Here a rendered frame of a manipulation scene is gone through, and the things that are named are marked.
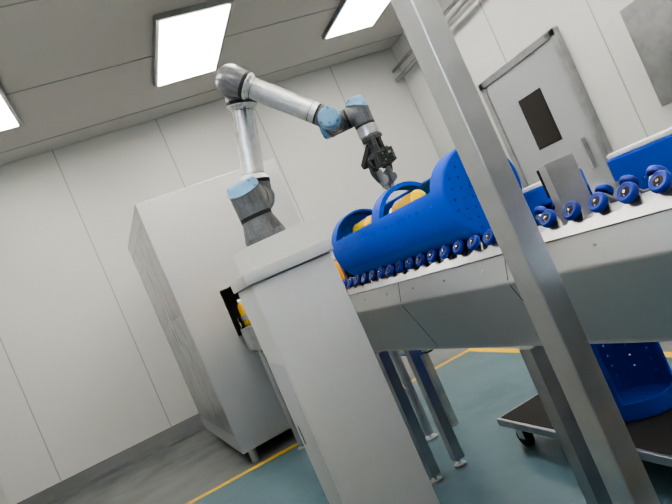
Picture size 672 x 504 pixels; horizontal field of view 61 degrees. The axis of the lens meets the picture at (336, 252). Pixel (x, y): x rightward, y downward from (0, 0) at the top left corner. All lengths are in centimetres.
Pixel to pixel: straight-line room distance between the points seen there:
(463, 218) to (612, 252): 48
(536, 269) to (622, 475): 42
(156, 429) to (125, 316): 125
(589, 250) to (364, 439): 99
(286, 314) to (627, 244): 105
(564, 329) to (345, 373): 93
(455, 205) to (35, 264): 557
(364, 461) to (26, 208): 545
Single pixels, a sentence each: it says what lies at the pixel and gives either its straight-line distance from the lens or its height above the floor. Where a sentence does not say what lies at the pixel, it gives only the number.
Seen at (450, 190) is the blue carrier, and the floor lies 112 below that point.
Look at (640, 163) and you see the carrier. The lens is 170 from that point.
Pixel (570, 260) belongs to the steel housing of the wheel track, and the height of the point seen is 86.
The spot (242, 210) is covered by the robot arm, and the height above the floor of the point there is 136.
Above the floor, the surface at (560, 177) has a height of 104.
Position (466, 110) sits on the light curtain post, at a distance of 115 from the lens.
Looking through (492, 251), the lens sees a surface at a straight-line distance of 160.
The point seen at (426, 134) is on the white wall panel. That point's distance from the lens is 787.
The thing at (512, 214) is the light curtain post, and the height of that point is 102.
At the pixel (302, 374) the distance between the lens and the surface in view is 188.
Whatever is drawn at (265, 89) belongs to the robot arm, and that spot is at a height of 170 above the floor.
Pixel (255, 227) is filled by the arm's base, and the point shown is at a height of 129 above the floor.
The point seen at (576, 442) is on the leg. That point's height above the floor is 34.
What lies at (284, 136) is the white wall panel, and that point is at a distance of 717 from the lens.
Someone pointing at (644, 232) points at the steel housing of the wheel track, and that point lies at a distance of 126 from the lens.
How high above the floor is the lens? 107
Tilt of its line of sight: 1 degrees up
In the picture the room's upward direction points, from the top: 24 degrees counter-clockwise
